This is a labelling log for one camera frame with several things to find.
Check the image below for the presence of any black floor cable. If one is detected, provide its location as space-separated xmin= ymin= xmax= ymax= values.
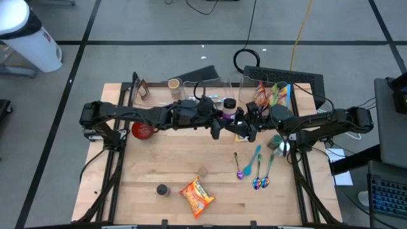
xmin=163 ymin=0 xmax=242 ymax=16
xmin=233 ymin=0 xmax=261 ymax=74

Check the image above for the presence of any backlit keyboard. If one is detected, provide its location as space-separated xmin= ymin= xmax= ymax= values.
xmin=367 ymin=160 xmax=407 ymax=220

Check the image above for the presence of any white computer mouse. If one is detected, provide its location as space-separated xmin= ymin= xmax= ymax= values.
xmin=357 ymin=190 xmax=370 ymax=207

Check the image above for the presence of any yellow cable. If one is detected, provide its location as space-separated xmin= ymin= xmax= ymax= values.
xmin=289 ymin=0 xmax=314 ymax=71

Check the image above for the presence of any green lid glass jar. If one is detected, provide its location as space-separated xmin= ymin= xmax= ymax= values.
xmin=266 ymin=134 xmax=284 ymax=150

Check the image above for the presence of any black lid spice jar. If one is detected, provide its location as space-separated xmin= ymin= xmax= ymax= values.
xmin=156 ymin=183 xmax=171 ymax=197

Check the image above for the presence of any tan lid spice jar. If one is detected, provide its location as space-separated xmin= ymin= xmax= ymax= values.
xmin=167 ymin=78 xmax=183 ymax=100

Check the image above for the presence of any white paper sheet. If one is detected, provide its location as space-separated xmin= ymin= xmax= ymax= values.
xmin=324 ymin=148 xmax=354 ymax=187

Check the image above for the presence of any iridescent spoon purple bowl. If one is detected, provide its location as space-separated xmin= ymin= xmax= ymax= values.
xmin=233 ymin=152 xmax=245 ymax=180

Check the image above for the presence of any red ramen noodle packet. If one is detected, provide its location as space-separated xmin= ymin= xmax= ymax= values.
xmin=254 ymin=81 xmax=268 ymax=108

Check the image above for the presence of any clear plastic bin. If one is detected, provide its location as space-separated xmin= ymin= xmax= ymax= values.
xmin=183 ymin=76 xmax=235 ymax=106
xmin=238 ymin=74 xmax=292 ymax=111
xmin=128 ymin=72 xmax=184 ymax=108

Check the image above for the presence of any red bowl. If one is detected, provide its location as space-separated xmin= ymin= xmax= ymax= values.
xmin=131 ymin=122 xmax=156 ymax=141

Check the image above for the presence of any black perforated computer case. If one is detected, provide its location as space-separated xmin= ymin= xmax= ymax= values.
xmin=243 ymin=66 xmax=326 ymax=111

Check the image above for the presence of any teal plastic spoon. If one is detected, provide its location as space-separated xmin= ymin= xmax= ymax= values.
xmin=243 ymin=144 xmax=262 ymax=177

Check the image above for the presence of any white trash can black liner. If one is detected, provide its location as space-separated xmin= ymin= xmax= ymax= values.
xmin=0 ymin=0 xmax=64 ymax=73

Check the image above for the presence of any lime chili shrimp ramen packet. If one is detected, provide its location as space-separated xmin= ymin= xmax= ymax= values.
xmin=268 ymin=84 xmax=280 ymax=108

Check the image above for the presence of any black desk device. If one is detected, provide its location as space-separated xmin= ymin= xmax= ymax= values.
xmin=386 ymin=72 xmax=407 ymax=115

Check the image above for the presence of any black desk support bar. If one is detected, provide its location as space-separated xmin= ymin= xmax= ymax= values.
xmin=330 ymin=144 xmax=382 ymax=176

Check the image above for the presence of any iridescent rainbow spoon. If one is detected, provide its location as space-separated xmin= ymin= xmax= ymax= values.
xmin=261 ymin=153 xmax=275 ymax=189
xmin=252 ymin=153 xmax=263 ymax=190

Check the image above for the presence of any grey metal cart base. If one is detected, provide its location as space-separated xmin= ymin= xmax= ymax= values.
xmin=0 ymin=62 xmax=38 ymax=79

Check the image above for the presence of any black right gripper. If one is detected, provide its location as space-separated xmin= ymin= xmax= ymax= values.
xmin=227 ymin=101 xmax=273 ymax=142

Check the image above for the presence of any purple label spice jar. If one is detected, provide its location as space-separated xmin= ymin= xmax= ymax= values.
xmin=222 ymin=97 xmax=238 ymax=120

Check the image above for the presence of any black flat floor panel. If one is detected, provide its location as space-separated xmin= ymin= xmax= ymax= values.
xmin=165 ymin=65 xmax=220 ymax=84

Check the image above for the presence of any orange ramen noodle packet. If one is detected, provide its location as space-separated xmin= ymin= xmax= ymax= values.
xmin=178 ymin=176 xmax=216 ymax=219

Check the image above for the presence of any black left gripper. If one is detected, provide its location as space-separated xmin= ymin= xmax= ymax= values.
xmin=197 ymin=97 xmax=238 ymax=140

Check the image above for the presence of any black chair caster base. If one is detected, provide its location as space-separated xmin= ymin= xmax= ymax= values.
xmin=0 ymin=99 xmax=13 ymax=116

